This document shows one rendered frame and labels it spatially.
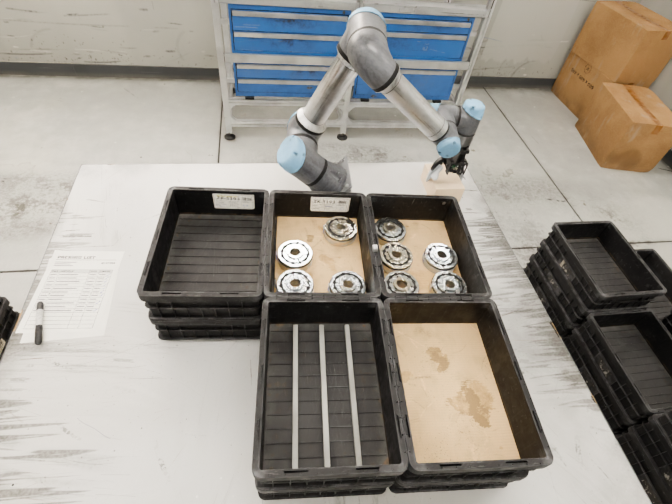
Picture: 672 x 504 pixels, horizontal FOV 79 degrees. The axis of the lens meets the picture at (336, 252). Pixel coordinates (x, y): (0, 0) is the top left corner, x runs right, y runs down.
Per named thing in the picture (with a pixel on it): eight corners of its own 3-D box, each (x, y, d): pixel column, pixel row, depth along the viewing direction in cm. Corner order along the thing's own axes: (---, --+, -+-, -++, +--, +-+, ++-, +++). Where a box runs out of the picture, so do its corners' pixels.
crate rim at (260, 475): (263, 302, 102) (262, 296, 100) (380, 302, 106) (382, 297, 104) (251, 482, 76) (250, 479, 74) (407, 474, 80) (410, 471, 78)
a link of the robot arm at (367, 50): (370, 41, 103) (472, 148, 131) (369, 19, 109) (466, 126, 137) (337, 71, 110) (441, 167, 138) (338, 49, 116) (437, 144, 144)
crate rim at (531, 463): (380, 302, 106) (382, 297, 104) (490, 303, 109) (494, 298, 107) (407, 474, 80) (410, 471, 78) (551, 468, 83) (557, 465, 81)
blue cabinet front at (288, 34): (236, 95, 275) (227, 2, 233) (341, 97, 287) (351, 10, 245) (236, 97, 273) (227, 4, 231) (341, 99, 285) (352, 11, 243)
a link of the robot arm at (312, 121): (279, 153, 148) (361, 19, 109) (282, 126, 157) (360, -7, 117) (308, 165, 153) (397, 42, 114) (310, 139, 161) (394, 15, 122)
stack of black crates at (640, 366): (546, 352, 189) (587, 313, 164) (603, 347, 194) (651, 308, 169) (593, 443, 164) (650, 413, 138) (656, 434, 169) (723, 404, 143)
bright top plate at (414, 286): (381, 271, 119) (381, 270, 118) (414, 271, 120) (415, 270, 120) (386, 301, 112) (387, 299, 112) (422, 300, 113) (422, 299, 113)
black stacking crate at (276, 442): (265, 322, 109) (263, 298, 101) (373, 322, 113) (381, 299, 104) (255, 491, 84) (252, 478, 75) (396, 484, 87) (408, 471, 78)
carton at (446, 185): (420, 177, 175) (424, 163, 169) (446, 177, 177) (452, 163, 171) (431, 203, 165) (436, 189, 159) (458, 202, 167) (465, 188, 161)
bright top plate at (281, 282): (278, 269, 116) (278, 267, 115) (314, 272, 116) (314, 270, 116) (274, 298, 109) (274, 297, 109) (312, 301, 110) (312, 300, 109)
